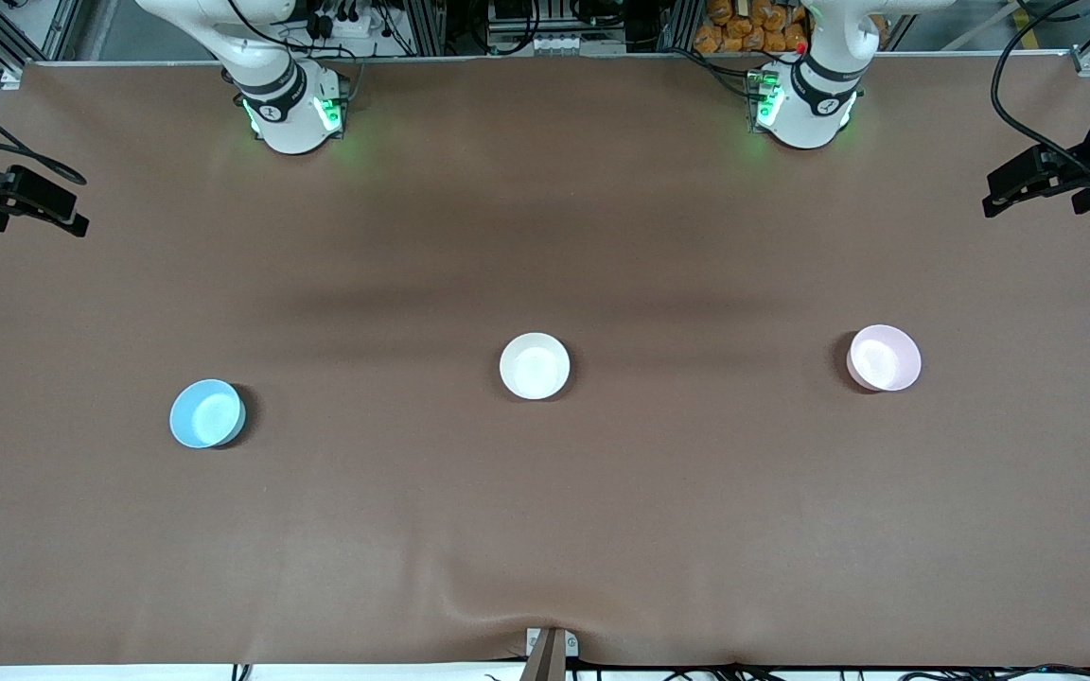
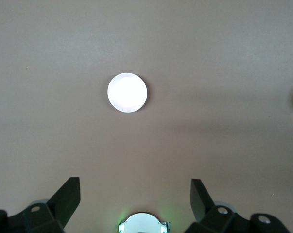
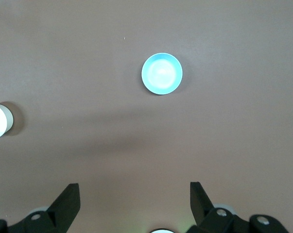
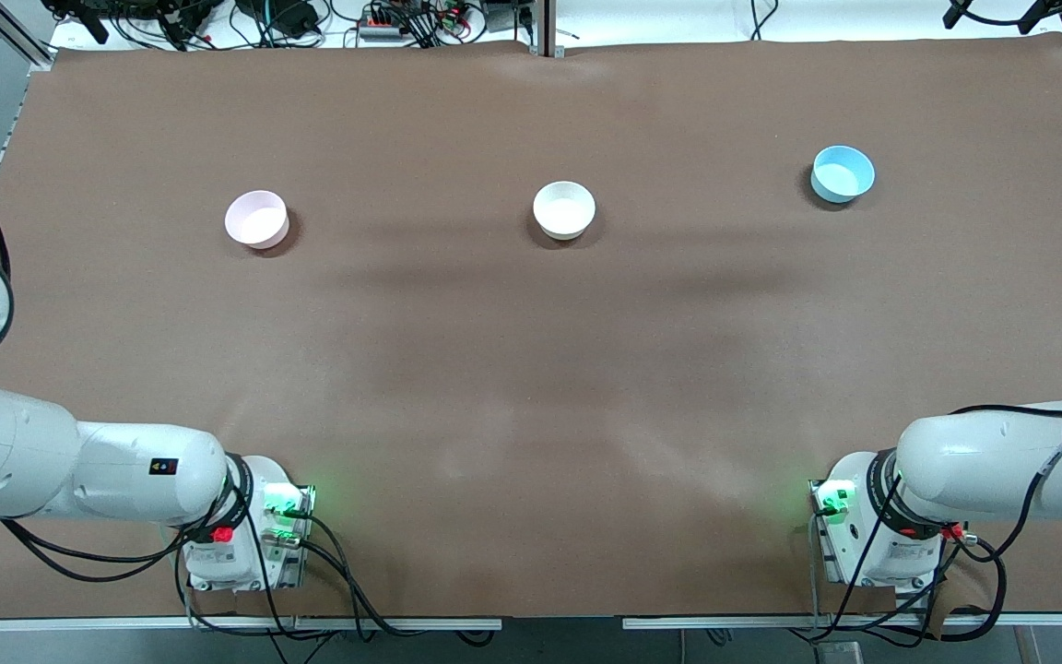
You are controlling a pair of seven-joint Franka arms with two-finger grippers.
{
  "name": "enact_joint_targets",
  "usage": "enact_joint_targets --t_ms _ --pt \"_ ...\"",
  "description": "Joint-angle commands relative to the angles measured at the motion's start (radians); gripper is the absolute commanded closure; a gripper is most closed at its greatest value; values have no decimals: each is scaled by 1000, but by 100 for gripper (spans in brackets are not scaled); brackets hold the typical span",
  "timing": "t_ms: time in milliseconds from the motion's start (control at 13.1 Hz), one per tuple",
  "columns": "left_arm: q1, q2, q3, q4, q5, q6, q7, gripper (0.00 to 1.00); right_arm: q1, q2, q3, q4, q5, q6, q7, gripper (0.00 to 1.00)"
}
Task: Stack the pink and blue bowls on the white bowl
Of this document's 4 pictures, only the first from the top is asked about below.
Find pink bowl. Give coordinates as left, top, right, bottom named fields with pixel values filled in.
left=846, top=323, right=923, bottom=393

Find light blue bowl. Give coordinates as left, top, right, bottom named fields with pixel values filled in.
left=169, top=378, right=247, bottom=449

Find white bowl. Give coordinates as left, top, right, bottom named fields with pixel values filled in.
left=499, top=332, right=571, bottom=401

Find orange packets pile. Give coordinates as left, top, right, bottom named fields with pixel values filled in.
left=694, top=0, right=809, bottom=55

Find white power strip black plugs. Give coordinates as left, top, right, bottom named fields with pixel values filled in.
left=304, top=0, right=368, bottom=41

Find white socket strip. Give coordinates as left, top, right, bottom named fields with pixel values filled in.
left=486, top=33, right=605, bottom=55

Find brown table mat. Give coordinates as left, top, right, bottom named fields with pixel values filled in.
left=0, top=59, right=1090, bottom=668

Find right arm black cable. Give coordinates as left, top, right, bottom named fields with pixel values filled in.
left=0, top=81, right=89, bottom=184

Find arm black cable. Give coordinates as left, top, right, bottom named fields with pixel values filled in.
left=990, top=0, right=1090, bottom=183
left=0, top=81, right=89, bottom=184

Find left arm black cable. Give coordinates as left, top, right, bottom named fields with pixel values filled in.
left=990, top=0, right=1090, bottom=183

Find aluminium frame post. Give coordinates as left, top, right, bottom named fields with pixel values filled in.
left=405, top=0, right=444, bottom=56
left=659, top=0, right=699, bottom=53

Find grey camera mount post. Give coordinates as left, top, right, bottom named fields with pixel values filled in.
left=526, top=627, right=579, bottom=681

